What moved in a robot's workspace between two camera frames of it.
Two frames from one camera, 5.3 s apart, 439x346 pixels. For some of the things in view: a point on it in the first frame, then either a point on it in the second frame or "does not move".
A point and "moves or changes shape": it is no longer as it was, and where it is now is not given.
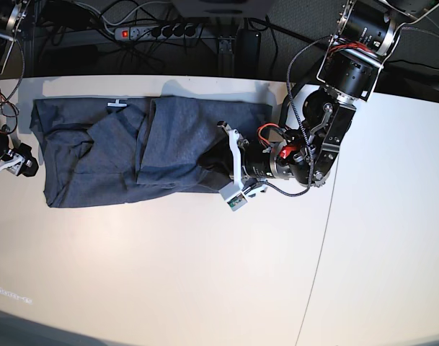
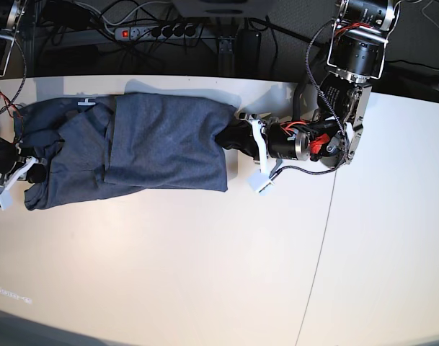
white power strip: x=158 y=31 does not move
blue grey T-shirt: x=94 y=150 moves or changes shape
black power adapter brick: x=248 y=53 does not move
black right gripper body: x=264 y=161 -> x=284 y=144
